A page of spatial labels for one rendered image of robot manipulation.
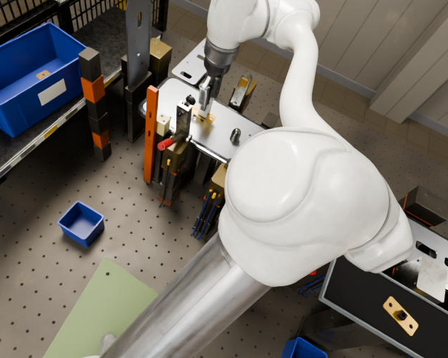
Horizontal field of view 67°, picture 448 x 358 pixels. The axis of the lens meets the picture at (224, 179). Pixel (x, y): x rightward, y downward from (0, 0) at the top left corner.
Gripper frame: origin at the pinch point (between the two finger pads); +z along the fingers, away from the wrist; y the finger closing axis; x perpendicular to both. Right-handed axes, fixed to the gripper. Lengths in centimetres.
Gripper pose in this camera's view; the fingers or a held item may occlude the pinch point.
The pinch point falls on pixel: (205, 106)
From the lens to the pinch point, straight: 110.5
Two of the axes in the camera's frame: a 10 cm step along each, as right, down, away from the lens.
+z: -2.3, 4.9, 8.4
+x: -8.6, -5.1, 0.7
